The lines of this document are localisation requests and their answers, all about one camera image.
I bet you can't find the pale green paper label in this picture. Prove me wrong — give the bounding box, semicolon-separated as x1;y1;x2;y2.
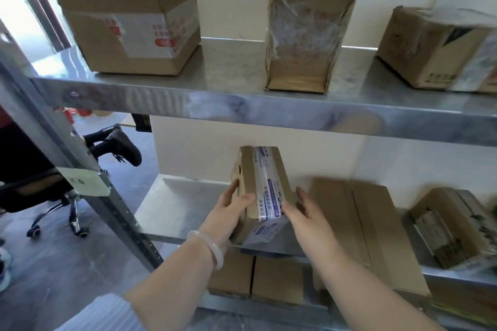
56;167;111;198

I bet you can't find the light blue striped sleeve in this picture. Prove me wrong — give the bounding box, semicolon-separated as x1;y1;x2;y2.
54;294;147;331

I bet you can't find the metal shelving rack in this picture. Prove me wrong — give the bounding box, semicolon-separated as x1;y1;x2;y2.
0;18;497;331

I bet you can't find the row of brown cardboard boxes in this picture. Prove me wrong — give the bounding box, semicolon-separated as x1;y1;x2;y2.
52;0;497;94

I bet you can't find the black office chair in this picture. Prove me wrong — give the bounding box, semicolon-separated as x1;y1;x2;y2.
0;170;108;240

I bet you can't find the person's right hand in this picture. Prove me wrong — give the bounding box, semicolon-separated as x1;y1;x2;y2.
280;186;347;268

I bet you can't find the pile of brown cardboard boxes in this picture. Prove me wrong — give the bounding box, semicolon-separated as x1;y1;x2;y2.
208;177;497;324

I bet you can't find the person's left hand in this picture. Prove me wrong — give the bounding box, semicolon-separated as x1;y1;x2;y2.
198;178;258;249

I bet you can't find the white jade bracelet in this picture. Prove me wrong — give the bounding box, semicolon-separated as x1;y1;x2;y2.
187;230;225;272

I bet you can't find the person's left forearm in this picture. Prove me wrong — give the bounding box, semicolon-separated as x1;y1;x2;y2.
124;237;218;331

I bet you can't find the black lattice crate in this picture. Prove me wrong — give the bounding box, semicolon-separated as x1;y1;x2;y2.
131;113;152;133

